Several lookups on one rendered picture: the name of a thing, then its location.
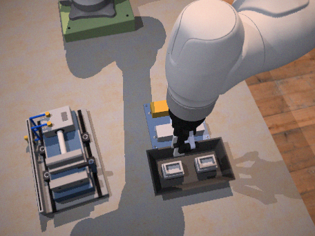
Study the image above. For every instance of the orange rectangular block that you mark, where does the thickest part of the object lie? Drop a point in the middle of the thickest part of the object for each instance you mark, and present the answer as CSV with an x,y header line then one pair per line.
x,y
159,109

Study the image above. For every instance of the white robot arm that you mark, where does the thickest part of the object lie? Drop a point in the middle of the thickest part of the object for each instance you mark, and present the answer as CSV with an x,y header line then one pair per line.
x,y
210,50

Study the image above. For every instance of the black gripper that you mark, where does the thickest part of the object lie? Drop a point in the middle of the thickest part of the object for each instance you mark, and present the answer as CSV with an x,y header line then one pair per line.
x,y
183,135

